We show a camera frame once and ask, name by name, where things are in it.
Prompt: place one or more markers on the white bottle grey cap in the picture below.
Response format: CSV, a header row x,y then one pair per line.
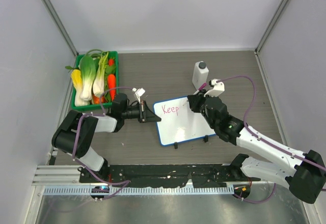
x,y
200,74

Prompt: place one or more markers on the green bok choy toy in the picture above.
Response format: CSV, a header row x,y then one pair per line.
x,y
88,72

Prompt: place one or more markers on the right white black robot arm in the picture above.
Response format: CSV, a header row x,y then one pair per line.
x,y
303,173

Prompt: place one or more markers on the aluminium frame rail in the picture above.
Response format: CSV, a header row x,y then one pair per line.
x,y
74,174

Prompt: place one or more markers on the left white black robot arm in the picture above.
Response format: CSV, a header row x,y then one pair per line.
x,y
75,134

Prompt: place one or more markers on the small red strawberry toy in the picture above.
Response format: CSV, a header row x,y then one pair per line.
x,y
111,62

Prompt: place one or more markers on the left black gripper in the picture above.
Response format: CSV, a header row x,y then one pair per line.
x,y
145,114

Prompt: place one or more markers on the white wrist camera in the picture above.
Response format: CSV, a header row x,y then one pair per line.
x,y
217,88
138,93

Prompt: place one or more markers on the blue framed whiteboard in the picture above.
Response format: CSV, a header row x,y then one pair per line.
x,y
178,123

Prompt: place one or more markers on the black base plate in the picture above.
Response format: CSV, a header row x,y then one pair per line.
x,y
174,175

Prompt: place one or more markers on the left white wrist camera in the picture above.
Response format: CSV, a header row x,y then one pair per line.
x,y
138,93

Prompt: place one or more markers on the pale green celery toy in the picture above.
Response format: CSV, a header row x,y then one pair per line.
x,y
98,84

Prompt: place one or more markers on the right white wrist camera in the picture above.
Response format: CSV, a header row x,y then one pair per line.
x,y
217,88

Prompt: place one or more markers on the green plastic basket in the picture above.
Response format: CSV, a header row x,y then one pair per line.
x,y
105,99

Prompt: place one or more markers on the orange carrot toy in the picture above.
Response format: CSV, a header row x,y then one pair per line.
x,y
111,82

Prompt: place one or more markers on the white marker pink cap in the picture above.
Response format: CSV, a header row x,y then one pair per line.
x,y
196,92

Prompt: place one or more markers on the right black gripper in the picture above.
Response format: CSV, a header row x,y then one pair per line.
x,y
195,100

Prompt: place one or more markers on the yellow cabbage toy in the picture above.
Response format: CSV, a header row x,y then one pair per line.
x,y
77,80

